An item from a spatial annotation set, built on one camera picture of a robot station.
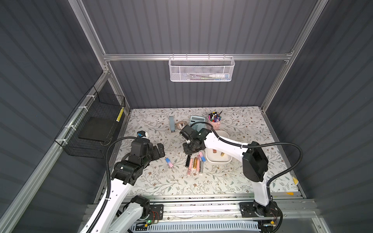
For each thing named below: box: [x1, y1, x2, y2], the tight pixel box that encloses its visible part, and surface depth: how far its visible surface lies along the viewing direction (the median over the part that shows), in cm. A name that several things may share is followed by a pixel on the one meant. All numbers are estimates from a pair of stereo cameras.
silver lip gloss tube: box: [199, 160, 204, 174], surface depth 90 cm
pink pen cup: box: [207, 113, 222, 131], surface depth 101 cm
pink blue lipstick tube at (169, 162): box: [165, 157, 174, 169], surface depth 93 cm
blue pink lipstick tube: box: [198, 151, 207, 163], surface depth 95 cm
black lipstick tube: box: [185, 154, 191, 168], surface depth 93 cm
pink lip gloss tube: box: [187, 158, 194, 175], surface depth 90 cm
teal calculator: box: [189, 115, 206, 133], surface depth 113 cm
